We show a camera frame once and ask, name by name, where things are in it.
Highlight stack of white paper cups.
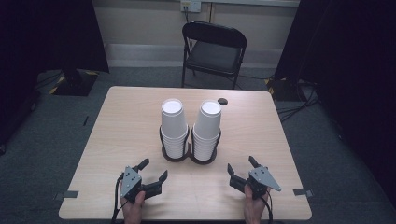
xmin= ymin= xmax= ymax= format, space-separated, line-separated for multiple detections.
xmin=191 ymin=99 xmax=223 ymax=162
xmin=160 ymin=98 xmax=191 ymax=161

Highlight hand-held gripper cable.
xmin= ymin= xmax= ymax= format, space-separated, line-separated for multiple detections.
xmin=261 ymin=189 xmax=276 ymax=224
xmin=110 ymin=173 xmax=126 ymax=224

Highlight black folding chair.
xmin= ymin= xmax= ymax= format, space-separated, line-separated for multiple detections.
xmin=180 ymin=21 xmax=248 ymax=91

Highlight black floor cables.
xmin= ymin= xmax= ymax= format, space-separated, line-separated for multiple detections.
xmin=276 ymin=78 xmax=323 ymax=123

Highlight black double cup holder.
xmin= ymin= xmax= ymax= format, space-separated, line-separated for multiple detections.
xmin=158 ymin=123 xmax=223 ymax=165

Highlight black curtain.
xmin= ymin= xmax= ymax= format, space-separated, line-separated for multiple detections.
xmin=0 ymin=0 xmax=110 ymax=150
xmin=274 ymin=0 xmax=396 ymax=208

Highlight right hand-held gripper cable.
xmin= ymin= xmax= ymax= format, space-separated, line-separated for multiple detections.
xmin=261 ymin=189 xmax=276 ymax=224

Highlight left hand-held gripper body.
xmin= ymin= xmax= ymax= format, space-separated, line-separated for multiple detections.
xmin=120 ymin=165 xmax=146 ymax=205

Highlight person's left hand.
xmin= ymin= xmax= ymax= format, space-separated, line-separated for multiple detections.
xmin=119 ymin=189 xmax=147 ymax=224

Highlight left hand-held gripper cable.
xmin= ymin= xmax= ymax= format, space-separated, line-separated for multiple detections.
xmin=110 ymin=173 xmax=126 ymax=224

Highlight grey tape strip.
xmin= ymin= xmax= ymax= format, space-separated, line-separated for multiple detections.
xmin=52 ymin=189 xmax=79 ymax=201
xmin=292 ymin=187 xmax=315 ymax=199

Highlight person's right hand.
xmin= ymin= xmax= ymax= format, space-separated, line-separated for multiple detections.
xmin=243 ymin=185 xmax=271 ymax=224

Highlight black stand base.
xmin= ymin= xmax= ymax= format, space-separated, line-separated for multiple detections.
xmin=264 ymin=76 xmax=302 ymax=103
xmin=49 ymin=68 xmax=100 ymax=97

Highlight white wall outlet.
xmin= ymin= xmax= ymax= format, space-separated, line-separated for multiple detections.
xmin=179 ymin=0 xmax=203 ymax=14

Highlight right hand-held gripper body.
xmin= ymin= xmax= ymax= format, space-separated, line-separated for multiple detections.
xmin=247 ymin=165 xmax=282 ymax=201

